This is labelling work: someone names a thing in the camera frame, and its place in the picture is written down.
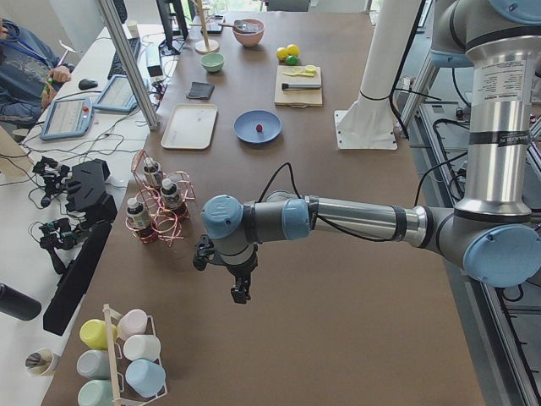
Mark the pink bowl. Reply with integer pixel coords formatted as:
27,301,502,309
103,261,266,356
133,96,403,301
232,19,265,47

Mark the grey folded cloth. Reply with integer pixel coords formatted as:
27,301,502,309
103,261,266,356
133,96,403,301
186,81,215,100

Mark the paper cup with utensils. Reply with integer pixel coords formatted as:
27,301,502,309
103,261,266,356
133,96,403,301
25,348,60,376

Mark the blue cup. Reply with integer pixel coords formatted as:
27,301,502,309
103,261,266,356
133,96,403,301
125,359,166,398

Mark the green lime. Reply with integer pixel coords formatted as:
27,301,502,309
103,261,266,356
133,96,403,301
284,55,298,66

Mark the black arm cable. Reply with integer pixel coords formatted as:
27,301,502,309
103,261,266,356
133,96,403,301
257,151,470,243

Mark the pink cup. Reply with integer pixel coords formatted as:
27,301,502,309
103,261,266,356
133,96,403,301
117,309,148,341

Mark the green bowl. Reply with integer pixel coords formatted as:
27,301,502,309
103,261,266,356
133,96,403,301
200,52,225,74

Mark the teach pendant tablet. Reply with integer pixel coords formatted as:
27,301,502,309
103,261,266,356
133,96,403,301
93,74,137,113
40,97,93,140

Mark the mint green cup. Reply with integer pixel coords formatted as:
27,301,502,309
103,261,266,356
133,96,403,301
77,380,113,406

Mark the yellow lemon back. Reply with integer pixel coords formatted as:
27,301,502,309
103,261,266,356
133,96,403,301
286,44,300,57

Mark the wooden cutting board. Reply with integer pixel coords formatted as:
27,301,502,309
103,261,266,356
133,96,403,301
274,65,323,107

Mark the grey cup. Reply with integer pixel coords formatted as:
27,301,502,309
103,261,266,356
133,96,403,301
76,349,110,380

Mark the yellow lemon front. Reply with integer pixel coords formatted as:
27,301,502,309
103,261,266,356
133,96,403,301
276,47,289,62

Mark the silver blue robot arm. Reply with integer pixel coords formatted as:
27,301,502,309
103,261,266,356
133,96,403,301
193,1,540,304

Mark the teach pendant tablet right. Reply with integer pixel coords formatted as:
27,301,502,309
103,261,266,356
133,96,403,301
93,74,137,113

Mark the black bracket device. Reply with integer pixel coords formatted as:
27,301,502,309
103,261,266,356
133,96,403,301
65,159,117,229

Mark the teach pendant tablet left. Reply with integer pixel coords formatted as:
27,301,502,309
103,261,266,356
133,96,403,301
40,97,93,140

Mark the white cup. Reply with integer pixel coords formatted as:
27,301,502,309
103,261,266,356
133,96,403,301
123,334,161,362

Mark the yellow lemon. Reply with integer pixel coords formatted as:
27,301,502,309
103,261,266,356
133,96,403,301
286,44,300,57
276,47,289,62

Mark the dark drink bottle two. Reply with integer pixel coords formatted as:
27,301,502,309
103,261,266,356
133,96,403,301
161,178,182,211

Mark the black bottle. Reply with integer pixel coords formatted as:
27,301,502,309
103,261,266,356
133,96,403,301
1,283,41,321

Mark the wooden stand with round base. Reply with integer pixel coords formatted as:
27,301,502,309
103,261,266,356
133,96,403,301
191,0,220,55

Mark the cream rabbit tray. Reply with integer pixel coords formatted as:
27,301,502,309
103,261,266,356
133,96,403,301
161,103,218,150

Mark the white wire cup rack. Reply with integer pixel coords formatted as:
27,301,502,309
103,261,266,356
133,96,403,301
102,304,168,405

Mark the copper wire bottle rack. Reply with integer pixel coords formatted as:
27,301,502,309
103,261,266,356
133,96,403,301
125,150,195,246

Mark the yellow cup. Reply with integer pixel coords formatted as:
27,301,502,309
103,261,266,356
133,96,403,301
79,319,108,350

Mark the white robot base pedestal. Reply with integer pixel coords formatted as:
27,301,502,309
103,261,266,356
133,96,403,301
335,0,424,150

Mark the dark drink bottle one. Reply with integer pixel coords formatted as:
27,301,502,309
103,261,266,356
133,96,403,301
143,156,163,189

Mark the aluminium frame post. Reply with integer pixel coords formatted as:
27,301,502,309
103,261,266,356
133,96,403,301
98,0,159,130

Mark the yellow plastic knife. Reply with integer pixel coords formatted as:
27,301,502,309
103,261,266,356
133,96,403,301
282,70,316,77

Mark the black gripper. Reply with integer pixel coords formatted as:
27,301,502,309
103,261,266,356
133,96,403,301
222,247,258,304

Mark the black computer mouse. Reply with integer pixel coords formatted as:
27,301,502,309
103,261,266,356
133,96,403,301
78,79,98,91

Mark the metal scoop in bowl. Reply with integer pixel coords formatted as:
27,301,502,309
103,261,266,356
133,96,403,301
219,19,261,34

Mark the blue plate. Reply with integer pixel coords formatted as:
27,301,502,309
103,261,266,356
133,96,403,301
233,110,282,144

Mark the dark drink bottle three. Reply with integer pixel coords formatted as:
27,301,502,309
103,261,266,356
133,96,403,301
126,197,154,243

